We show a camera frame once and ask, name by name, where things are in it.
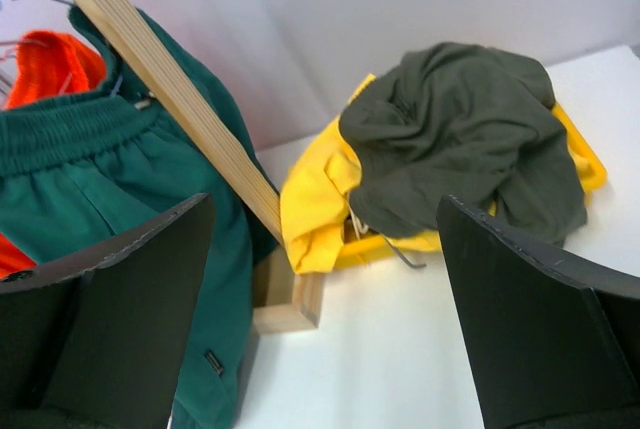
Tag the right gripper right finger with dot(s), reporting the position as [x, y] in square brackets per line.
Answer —
[552, 338]

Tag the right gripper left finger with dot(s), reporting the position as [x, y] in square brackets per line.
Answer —
[96, 339]

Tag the olive green shorts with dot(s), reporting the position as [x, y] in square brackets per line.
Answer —
[465, 120]

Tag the yellow shorts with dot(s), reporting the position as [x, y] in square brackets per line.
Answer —
[314, 203]

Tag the pink wire hanger orange shorts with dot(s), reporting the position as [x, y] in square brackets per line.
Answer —
[9, 50]

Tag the dark green shorts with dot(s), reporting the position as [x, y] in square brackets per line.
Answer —
[151, 165]

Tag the wooden clothes rack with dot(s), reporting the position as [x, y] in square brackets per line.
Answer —
[284, 301]

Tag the yellow plastic tray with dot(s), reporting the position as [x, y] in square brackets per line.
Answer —
[370, 247]

